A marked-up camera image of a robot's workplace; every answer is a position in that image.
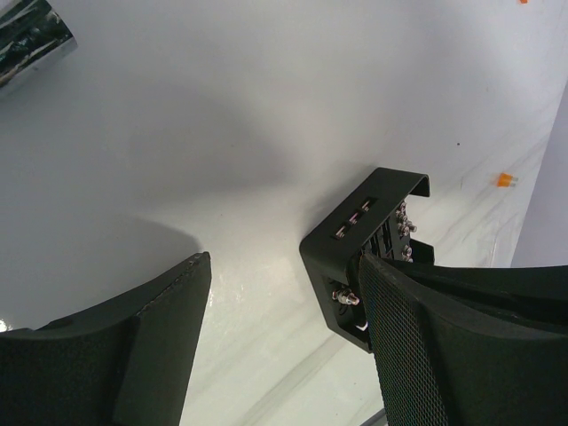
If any orange blade fuse far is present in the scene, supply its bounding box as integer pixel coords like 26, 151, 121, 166
495, 173, 518, 188

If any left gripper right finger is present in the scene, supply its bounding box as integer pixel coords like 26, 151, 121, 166
359, 255, 567, 425

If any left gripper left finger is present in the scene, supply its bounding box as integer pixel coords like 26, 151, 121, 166
1, 252, 210, 425

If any black fuse box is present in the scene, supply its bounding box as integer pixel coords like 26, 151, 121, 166
299, 168, 434, 353

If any flexible metal hose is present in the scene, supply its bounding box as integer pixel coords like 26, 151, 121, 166
0, 0, 79, 99

